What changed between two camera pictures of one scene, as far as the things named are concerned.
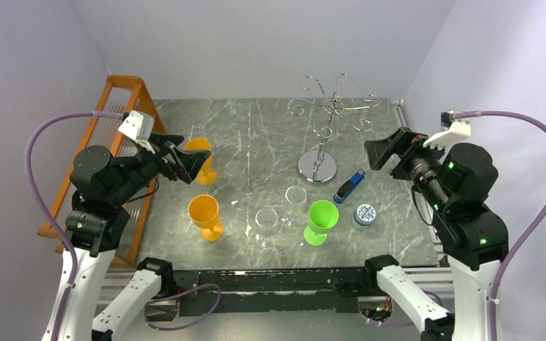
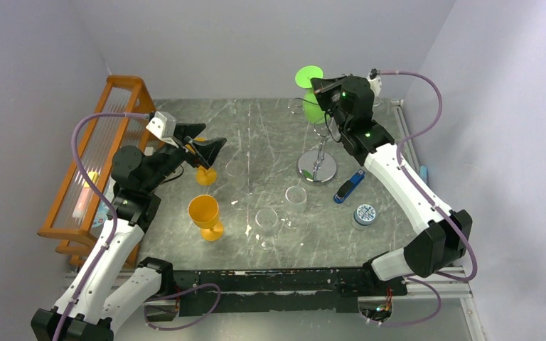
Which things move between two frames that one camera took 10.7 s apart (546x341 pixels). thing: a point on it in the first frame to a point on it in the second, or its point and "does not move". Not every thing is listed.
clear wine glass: x=296 y=202 does not move
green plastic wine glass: x=323 y=216 to x=313 y=108
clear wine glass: x=266 y=224 does not move
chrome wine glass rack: x=318 y=166 does not move
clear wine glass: x=235 y=170 does not move
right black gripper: x=399 y=156 to x=331 y=94
